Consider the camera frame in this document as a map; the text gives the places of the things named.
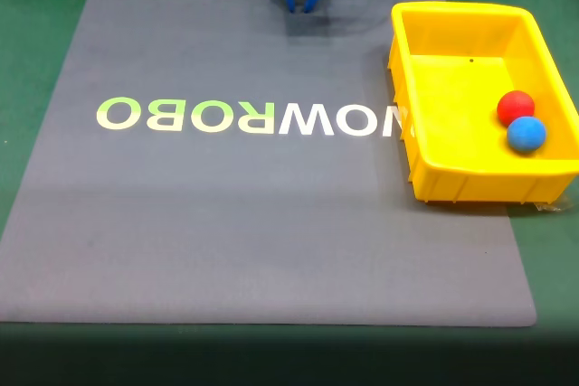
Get blue foam ball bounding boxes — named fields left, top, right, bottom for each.
left=506, top=116, right=548, bottom=155

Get yellow plastic bin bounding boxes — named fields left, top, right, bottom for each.
left=387, top=0, right=579, bottom=205

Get red foam ball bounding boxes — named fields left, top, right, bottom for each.
left=496, top=89, right=536, bottom=127

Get grey mat with NOWROBO print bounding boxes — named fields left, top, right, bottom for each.
left=0, top=0, right=538, bottom=328

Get clear plastic scrap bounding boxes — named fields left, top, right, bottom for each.
left=533, top=194, right=575, bottom=213

